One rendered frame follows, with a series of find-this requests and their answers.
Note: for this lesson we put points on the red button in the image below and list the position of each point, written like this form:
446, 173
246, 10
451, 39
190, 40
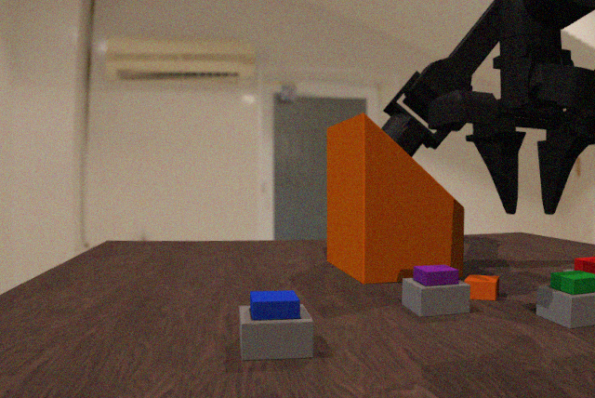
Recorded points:
584, 264

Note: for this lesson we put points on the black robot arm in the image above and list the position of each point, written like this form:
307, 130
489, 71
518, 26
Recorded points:
569, 86

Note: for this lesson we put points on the green button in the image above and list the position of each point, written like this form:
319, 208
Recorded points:
569, 300

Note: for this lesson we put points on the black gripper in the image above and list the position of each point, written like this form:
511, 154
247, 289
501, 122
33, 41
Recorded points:
494, 123

